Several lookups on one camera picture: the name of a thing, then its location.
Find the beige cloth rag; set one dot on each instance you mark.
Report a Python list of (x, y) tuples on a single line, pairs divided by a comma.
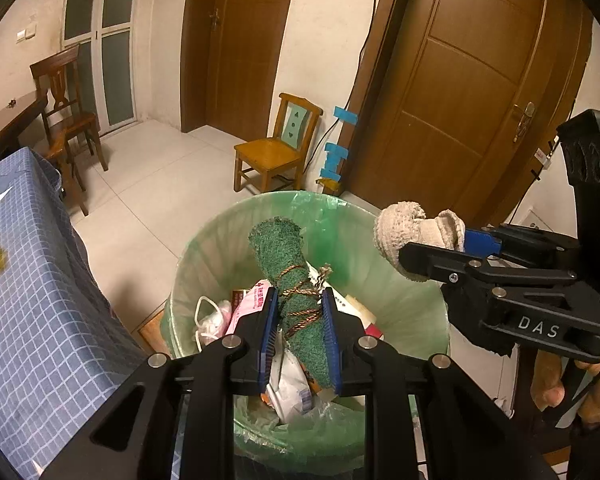
[(415, 230)]

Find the white wall switch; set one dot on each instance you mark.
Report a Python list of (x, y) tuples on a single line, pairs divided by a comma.
[(26, 32)]

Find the dark wooden chair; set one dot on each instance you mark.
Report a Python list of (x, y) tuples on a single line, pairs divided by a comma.
[(70, 120)]

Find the white face mask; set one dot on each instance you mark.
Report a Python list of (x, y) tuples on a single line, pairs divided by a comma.
[(212, 322)]

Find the person's right hand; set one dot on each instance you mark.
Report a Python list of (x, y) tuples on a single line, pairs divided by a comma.
[(545, 385)]

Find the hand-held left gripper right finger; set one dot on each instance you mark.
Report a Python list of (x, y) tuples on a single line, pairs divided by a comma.
[(405, 400)]

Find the white medicine box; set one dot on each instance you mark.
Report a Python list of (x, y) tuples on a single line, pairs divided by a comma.
[(362, 317)]

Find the trash bin with green liner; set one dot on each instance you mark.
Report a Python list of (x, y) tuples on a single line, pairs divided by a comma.
[(215, 245)]

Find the green scouring pad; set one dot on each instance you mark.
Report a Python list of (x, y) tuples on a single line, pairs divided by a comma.
[(292, 270)]

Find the round dark wooden table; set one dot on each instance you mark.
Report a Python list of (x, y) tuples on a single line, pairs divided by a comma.
[(5, 125)]

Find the small light wooden chair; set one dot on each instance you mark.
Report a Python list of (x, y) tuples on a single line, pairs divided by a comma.
[(275, 152)]

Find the blue tape strip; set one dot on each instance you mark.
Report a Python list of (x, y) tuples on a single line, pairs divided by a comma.
[(335, 160), (346, 115)]

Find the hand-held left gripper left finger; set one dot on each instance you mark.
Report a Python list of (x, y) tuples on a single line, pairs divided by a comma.
[(200, 390)]

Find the glass double door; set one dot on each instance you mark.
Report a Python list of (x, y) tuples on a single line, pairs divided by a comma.
[(105, 45)]

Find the pink foil packet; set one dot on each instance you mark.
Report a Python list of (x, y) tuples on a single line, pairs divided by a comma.
[(247, 310)]

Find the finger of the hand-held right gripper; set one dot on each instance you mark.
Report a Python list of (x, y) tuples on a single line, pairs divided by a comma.
[(440, 265), (480, 242)]

